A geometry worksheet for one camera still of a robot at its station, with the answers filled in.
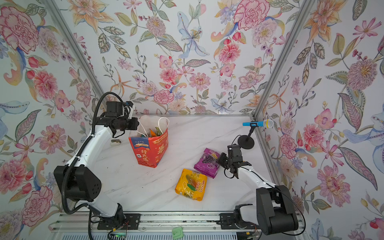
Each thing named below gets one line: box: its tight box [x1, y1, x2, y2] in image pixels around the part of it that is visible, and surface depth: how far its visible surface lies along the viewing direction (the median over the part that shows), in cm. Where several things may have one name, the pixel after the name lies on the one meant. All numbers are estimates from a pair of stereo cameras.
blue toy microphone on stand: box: [237, 119, 275, 150], surface depth 91 cm
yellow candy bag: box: [175, 168, 208, 202], surface depth 83 cm
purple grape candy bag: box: [193, 147, 221, 179], surface depth 90 cm
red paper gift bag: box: [128, 117, 169, 168], surface depth 85 cm
